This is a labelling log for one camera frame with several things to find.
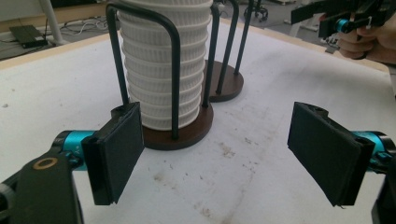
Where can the black office chair base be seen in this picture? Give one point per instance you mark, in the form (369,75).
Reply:
(258,12)

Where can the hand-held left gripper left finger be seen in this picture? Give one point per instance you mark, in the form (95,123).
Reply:
(115,155)

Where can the white desk frame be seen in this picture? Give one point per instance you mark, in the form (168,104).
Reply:
(303,26)

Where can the black flat device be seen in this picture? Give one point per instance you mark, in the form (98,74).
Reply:
(26,35)

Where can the white metal table leg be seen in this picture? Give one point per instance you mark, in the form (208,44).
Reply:
(53,21)

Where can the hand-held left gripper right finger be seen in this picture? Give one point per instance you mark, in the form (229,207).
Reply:
(327,155)

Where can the stack of white ribbed cups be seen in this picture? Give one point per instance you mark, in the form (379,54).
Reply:
(149,62)

